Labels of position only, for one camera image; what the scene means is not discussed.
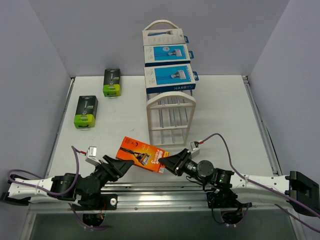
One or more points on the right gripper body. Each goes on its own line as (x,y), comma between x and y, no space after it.
(182,162)

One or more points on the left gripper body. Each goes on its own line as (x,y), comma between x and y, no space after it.
(110,169)

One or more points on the orange Gillette Fusion box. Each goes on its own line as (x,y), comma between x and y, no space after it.
(145,156)

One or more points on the green black razor box front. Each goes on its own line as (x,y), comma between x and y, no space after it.
(86,112)

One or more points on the green black razor box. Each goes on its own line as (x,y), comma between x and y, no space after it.
(112,83)
(86,112)

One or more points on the blue Harry's razor box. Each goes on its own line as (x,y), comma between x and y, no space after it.
(168,78)
(168,54)

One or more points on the orange razor box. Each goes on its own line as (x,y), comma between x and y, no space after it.
(183,93)

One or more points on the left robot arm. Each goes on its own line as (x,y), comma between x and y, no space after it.
(83,193)

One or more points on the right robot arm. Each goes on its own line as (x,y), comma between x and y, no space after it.
(230,189)

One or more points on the white and chrome shelf rack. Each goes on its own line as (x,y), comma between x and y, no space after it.
(169,116)

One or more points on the white Harry's razor box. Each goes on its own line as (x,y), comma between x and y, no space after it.
(164,37)

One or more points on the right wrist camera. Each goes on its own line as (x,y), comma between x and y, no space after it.
(195,148)

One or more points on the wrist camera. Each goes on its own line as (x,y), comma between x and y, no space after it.
(195,148)
(91,155)

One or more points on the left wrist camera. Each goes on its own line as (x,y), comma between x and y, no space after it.
(91,155)

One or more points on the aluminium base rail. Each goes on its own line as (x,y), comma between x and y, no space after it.
(148,197)

